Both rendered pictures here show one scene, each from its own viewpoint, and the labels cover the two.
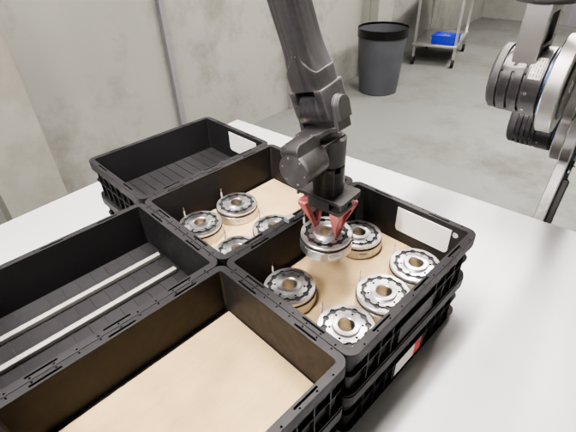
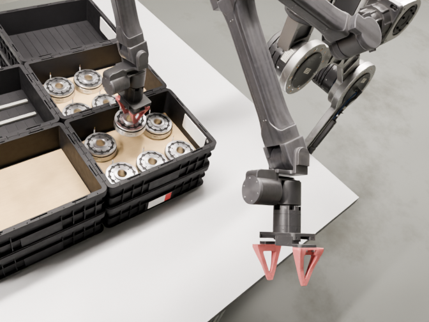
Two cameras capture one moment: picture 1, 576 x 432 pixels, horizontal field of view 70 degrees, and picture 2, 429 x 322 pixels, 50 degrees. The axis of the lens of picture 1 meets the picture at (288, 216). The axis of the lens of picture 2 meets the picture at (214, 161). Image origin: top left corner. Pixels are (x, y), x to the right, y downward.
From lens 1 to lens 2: 0.74 m
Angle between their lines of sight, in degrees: 13
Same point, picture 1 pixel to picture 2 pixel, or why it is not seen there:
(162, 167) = (45, 29)
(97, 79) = not seen: outside the picture
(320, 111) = (129, 57)
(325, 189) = (129, 97)
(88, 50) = not seen: outside the picture
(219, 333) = (51, 160)
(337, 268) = (136, 140)
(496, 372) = (207, 222)
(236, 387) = (52, 189)
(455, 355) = (189, 207)
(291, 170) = (106, 85)
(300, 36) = (122, 19)
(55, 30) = not seen: outside the picture
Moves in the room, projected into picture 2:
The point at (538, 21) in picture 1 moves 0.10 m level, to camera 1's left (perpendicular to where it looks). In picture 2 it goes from (291, 28) to (260, 20)
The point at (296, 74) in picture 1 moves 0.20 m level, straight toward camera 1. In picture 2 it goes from (119, 34) to (97, 79)
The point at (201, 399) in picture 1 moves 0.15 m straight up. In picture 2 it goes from (32, 190) to (27, 157)
